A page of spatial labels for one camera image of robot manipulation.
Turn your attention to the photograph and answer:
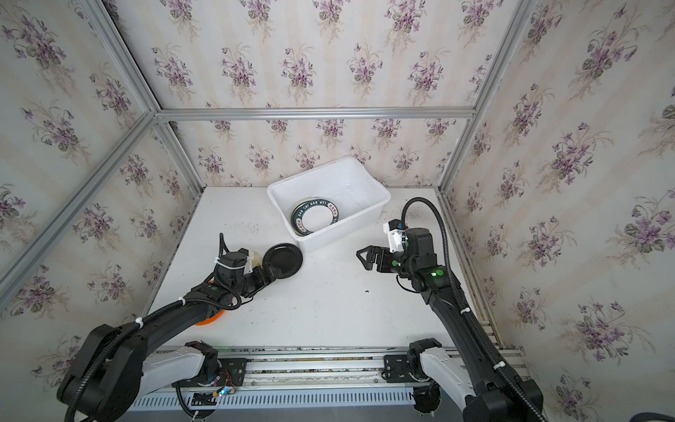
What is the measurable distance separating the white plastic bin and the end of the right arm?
0.85ft

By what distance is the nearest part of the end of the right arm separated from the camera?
26.0 inches

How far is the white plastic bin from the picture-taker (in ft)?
3.27
